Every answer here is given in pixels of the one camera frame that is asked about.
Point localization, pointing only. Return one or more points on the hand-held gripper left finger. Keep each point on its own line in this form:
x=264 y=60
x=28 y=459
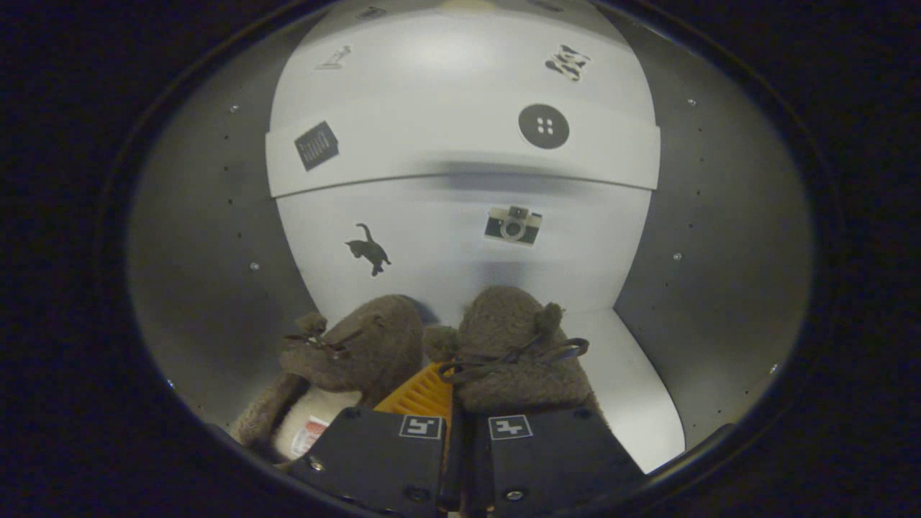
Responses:
x=374 y=460

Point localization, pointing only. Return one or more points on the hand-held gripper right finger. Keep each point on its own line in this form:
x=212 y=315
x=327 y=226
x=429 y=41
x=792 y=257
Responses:
x=547 y=460

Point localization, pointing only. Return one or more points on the brown fuzzy shoe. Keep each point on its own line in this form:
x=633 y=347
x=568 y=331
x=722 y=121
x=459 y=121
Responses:
x=381 y=338
x=504 y=374

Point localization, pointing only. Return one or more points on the grey shoe cabinet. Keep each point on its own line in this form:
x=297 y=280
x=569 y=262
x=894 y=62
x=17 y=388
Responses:
x=460 y=230

